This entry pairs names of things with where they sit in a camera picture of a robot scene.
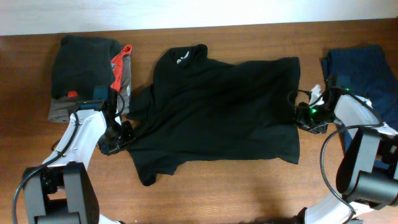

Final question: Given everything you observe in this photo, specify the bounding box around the folded black garment on stack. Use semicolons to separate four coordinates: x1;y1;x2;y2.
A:
51;35;122;100

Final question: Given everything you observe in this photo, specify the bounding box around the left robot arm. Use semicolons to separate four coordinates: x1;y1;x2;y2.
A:
12;86;134;224

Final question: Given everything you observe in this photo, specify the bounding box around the blue garment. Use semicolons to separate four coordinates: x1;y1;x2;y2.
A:
321;45;398;170

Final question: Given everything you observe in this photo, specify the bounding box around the folded grey garment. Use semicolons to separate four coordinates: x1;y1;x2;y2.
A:
48;55;131;123

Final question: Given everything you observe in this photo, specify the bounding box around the folded red garment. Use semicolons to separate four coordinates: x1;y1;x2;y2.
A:
67;45;132;100

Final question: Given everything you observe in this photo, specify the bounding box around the black polo shirt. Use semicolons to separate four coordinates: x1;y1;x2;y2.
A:
127;44;300;186

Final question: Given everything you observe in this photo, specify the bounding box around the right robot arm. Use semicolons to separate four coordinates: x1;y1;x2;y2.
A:
291;85;397;223

